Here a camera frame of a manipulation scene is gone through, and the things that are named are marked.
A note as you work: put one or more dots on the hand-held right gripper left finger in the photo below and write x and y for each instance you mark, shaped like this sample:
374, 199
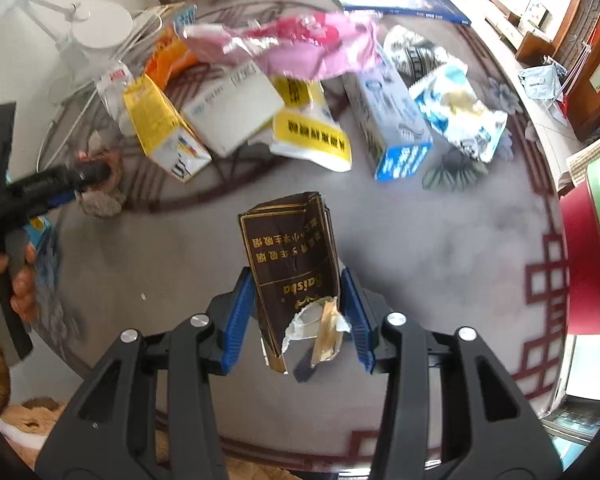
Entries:
237, 320

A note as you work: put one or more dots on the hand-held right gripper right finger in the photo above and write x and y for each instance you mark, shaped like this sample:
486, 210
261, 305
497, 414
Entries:
358, 320

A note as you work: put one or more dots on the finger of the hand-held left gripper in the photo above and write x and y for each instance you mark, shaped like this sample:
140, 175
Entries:
65, 180

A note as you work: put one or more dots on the brown paper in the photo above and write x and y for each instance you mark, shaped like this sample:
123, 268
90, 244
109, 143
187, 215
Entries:
102, 200

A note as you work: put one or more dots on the brown cigarette pack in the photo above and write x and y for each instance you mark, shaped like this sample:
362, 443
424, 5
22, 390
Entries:
290, 260

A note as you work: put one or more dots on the yellow white carton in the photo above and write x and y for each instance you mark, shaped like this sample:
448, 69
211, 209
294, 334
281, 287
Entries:
155, 120

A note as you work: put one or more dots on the red bin with green rim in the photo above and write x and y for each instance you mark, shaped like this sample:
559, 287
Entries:
587, 260

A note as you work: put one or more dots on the pink plastic wrapper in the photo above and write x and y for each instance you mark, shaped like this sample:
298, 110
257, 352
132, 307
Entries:
300, 45

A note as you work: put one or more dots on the person's left hand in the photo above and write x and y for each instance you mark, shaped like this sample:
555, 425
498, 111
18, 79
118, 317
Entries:
25, 295

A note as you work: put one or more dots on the crumpled clear plastic bottle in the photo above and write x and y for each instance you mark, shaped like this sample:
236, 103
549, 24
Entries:
112, 92

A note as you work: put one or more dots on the floral printed tablecloth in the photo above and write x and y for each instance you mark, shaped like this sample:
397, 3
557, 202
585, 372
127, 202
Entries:
430, 240

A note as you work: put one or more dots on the white desk lamp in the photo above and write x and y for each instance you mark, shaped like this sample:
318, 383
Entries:
102, 25

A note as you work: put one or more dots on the orange snack packet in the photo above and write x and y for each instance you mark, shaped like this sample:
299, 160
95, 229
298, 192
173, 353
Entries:
167, 57

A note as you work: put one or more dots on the yellow white plastic bag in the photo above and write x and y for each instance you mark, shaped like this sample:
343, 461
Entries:
310, 135

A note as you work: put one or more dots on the blue white cardboard box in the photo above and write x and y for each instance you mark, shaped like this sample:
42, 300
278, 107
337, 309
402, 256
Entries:
395, 125

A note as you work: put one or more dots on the blue white snack bag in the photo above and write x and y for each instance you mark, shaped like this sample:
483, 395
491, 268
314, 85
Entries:
460, 110

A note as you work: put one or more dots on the black white patterned packet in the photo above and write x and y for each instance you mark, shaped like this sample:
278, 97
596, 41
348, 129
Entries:
415, 52

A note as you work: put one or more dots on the beige woven mat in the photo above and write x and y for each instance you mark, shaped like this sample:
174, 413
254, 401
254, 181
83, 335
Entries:
592, 155

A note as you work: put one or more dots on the clear plastic bag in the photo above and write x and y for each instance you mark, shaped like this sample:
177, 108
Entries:
540, 82

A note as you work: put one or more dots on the wooden cabinet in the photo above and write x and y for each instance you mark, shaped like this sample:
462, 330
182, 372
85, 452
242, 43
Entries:
595, 50

